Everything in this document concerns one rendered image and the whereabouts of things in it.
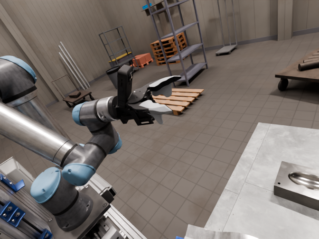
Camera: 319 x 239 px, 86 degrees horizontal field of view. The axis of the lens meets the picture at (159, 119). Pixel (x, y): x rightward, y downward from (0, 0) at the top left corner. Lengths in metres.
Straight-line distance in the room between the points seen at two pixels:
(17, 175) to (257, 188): 1.21
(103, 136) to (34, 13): 9.23
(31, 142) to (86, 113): 0.16
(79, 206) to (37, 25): 9.06
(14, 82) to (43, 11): 9.12
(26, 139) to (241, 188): 0.90
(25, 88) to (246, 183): 1.02
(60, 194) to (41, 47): 8.80
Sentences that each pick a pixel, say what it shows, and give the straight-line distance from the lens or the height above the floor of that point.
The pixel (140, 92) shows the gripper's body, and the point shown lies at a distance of 0.47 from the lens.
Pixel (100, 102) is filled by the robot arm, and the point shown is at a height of 1.47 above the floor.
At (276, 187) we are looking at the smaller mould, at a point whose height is 0.86.
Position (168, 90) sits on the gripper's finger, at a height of 1.43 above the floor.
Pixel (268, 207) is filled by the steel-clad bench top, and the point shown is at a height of 0.80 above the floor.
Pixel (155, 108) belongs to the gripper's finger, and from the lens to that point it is 0.38.
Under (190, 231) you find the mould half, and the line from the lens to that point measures 0.85.
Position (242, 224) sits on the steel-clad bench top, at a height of 0.80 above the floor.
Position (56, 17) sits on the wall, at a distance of 9.87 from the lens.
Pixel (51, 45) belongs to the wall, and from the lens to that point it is 9.49.
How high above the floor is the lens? 1.61
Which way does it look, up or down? 29 degrees down
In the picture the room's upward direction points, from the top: 22 degrees counter-clockwise
